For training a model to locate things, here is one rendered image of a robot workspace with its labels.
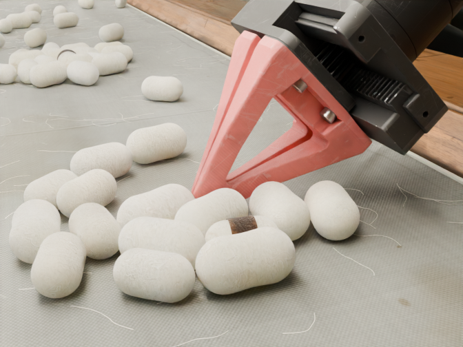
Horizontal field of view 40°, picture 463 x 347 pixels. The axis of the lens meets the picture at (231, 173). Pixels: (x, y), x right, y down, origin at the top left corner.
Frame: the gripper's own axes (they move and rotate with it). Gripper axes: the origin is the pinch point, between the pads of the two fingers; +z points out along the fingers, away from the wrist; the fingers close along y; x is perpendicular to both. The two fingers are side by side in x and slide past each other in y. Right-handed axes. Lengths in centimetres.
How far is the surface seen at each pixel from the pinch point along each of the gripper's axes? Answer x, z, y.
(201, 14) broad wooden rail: 10, -12, -54
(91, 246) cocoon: -3.7, 4.8, 2.4
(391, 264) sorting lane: 4.4, -2.8, 7.1
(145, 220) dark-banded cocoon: -3.0, 2.5, 3.3
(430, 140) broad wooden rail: 9.6, -9.8, -2.8
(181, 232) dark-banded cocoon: -2.2, 1.7, 4.7
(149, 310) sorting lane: -1.9, 4.4, 6.4
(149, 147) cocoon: -0.8, 1.1, -8.1
